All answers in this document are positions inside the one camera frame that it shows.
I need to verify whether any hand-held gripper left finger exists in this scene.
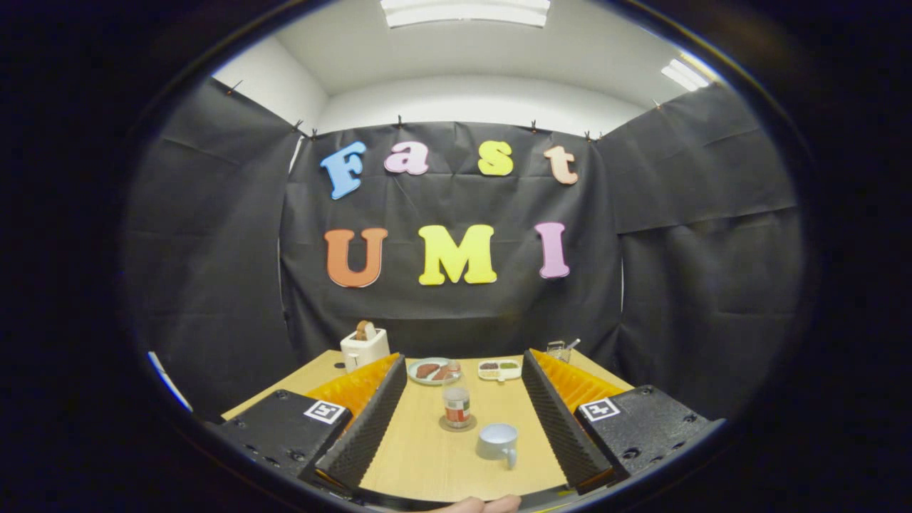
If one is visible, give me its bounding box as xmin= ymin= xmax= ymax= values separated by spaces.
xmin=214 ymin=353 xmax=408 ymax=497

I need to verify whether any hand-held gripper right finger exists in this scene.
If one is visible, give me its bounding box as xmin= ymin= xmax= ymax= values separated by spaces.
xmin=522 ymin=349 xmax=727 ymax=494

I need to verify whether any light blue cup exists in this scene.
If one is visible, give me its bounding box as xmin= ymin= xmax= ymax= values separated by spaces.
xmin=476 ymin=423 xmax=519 ymax=470

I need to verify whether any clear juice bottle red label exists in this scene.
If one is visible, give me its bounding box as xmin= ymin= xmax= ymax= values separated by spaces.
xmin=442 ymin=361 xmax=472 ymax=430

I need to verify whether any wooden table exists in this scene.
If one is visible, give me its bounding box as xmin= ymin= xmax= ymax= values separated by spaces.
xmin=221 ymin=348 xmax=635 ymax=503

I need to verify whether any light green plate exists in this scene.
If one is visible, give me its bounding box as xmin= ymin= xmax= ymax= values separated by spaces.
xmin=407 ymin=357 xmax=460 ymax=386

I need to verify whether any white toaster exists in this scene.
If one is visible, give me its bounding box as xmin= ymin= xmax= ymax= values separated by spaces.
xmin=340 ymin=328 xmax=391 ymax=373

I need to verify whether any white divided sauce dish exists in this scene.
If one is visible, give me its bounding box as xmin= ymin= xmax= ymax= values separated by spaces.
xmin=477 ymin=359 xmax=522 ymax=382

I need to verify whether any small ceiling light panel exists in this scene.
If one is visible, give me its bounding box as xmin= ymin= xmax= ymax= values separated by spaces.
xmin=659 ymin=57 xmax=713 ymax=92

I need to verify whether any large ceiling light panel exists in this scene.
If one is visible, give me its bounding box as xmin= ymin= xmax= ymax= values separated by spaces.
xmin=380 ymin=0 xmax=551 ymax=29

